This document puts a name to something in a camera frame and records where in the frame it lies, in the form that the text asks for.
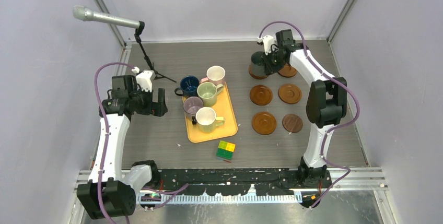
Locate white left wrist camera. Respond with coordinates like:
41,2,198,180
131,67,156,92

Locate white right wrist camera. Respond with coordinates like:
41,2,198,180
257,35,275,55

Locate yellow plastic tray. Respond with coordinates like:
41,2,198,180
182,81,239,144

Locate silver microphone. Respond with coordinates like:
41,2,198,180
73,6,141,29

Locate yellow-green faceted mug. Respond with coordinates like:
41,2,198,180
196,107,225,133

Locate dark blue mug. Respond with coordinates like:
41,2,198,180
174,76,200,98

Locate light green mug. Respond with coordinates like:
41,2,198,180
197,82,224,107

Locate dark walnut wooden coaster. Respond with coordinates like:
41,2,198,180
282,114,303,133

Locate brown wooden coaster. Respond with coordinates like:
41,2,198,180
278,64,298,78
278,84,302,104
249,85,273,106
249,73,268,80
251,112,277,135

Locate purple mug black handle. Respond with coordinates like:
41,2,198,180
183,97,204,125

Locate black microphone tripod stand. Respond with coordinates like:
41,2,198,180
134,21,176,83

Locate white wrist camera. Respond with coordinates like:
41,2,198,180
131,67,156,92
257,35,275,55

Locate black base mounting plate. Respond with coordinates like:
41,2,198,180
146,168,332,196

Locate dark grey green mug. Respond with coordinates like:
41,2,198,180
249,51,267,76

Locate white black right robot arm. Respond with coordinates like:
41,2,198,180
257,29,347,188

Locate pink faceted mug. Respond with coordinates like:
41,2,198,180
200,66,226,85

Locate colourful toy brick block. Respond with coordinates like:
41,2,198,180
216,140,236,162

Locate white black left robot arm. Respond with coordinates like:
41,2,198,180
76,70,168,220

